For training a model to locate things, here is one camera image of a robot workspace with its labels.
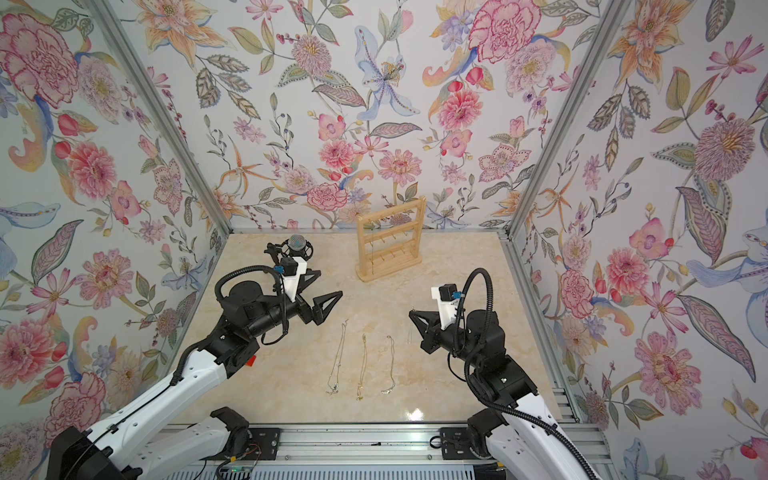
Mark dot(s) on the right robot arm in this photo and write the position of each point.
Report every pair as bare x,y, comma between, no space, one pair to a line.
515,428

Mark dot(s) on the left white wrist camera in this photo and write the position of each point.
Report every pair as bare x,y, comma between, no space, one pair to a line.
292,269

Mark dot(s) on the black microphone with mesh head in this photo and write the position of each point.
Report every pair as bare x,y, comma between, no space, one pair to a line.
299,246

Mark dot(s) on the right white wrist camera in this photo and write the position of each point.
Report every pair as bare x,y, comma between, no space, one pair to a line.
447,297

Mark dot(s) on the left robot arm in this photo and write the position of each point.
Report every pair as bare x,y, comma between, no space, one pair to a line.
254,300

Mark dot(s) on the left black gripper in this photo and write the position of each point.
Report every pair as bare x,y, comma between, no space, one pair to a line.
307,314

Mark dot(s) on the wooden jewelry display stand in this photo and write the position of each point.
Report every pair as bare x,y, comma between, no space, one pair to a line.
389,240

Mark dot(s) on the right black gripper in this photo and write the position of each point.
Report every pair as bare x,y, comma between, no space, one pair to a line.
432,331

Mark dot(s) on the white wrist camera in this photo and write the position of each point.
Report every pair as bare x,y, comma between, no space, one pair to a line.
447,297
292,269

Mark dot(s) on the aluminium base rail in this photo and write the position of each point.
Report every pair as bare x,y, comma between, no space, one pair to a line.
354,447

